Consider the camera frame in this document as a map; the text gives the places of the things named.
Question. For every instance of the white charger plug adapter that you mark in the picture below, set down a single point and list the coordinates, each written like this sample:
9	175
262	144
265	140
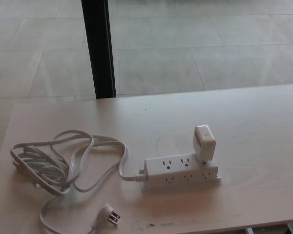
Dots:
203	146

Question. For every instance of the white power strip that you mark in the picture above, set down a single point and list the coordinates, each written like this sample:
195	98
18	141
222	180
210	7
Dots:
178	174

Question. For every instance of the black vertical frame post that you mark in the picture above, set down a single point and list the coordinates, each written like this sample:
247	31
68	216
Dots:
98	48

